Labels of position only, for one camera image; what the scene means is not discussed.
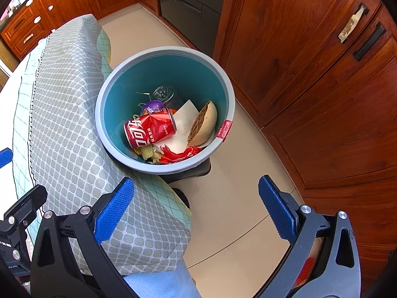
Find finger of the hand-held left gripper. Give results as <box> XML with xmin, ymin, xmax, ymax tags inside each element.
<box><xmin>0</xmin><ymin>148</ymin><xmax>13</xmax><ymax>170</ymax></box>
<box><xmin>0</xmin><ymin>185</ymin><xmax>48</xmax><ymax>246</ymax></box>

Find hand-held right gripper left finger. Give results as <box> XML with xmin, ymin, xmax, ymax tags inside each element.
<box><xmin>30</xmin><ymin>177</ymin><xmax>137</xmax><ymax>298</ymax></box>

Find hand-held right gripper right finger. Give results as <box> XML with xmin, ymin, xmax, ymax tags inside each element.
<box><xmin>254</xmin><ymin>175</ymin><xmax>362</xmax><ymax>298</ymax></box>

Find pale green ribbon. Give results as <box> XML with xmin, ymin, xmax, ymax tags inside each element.
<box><xmin>135</xmin><ymin>144</ymin><xmax>165</xmax><ymax>165</ymax></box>

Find red plastic bag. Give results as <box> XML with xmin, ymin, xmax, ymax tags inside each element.
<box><xmin>158</xmin><ymin>146</ymin><xmax>203</xmax><ymax>164</ymax></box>

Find red soda can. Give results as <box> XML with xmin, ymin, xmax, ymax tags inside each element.
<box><xmin>124</xmin><ymin>107</ymin><xmax>177</xmax><ymax>148</ymax></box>

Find grey bin with teal inside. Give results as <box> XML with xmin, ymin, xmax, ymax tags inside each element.
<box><xmin>95</xmin><ymin>46</ymin><xmax>236</xmax><ymax>174</ymax></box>

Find purple snack packet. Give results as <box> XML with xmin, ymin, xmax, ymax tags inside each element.
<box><xmin>141</xmin><ymin>99</ymin><xmax>164</xmax><ymax>116</ymax></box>

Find white paper towel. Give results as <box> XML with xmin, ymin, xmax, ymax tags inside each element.
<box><xmin>158</xmin><ymin>99</ymin><xmax>214</xmax><ymax>152</ymax></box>

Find half bread bun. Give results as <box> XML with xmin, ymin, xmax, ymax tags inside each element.
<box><xmin>187</xmin><ymin>100</ymin><xmax>218</xmax><ymax>147</ymax></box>

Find clear plastic water bottle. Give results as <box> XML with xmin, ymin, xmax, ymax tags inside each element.
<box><xmin>152</xmin><ymin>85</ymin><xmax>183</xmax><ymax>108</ymax></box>

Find red plastic object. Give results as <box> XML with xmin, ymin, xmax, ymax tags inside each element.
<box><xmin>293</xmin><ymin>256</ymin><xmax>318</xmax><ymax>288</ymax></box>

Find light blue fleece clothing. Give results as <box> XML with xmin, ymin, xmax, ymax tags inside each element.
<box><xmin>124</xmin><ymin>259</ymin><xmax>202</xmax><ymax>298</ymax></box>

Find wooden door cabinet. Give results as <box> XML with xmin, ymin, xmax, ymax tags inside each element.
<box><xmin>214</xmin><ymin>0</ymin><xmax>397</xmax><ymax>289</ymax></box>

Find black built-in oven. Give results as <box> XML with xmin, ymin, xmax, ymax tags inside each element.
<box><xmin>156</xmin><ymin>0</ymin><xmax>229</xmax><ymax>58</ymax></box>

